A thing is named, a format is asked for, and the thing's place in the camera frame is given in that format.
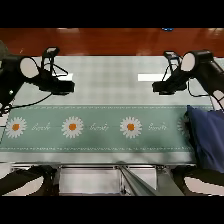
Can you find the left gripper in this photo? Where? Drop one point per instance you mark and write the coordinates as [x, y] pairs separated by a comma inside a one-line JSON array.
[[59, 86]]

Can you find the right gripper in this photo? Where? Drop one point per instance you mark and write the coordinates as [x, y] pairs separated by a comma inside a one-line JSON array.
[[168, 86]]

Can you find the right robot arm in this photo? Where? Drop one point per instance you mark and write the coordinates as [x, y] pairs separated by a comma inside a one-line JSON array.
[[201, 65]]

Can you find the navy blue garment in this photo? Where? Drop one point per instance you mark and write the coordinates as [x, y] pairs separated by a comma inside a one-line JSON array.
[[208, 136]]

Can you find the silver frame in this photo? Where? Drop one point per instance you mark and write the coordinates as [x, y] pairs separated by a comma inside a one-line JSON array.
[[133, 178]]

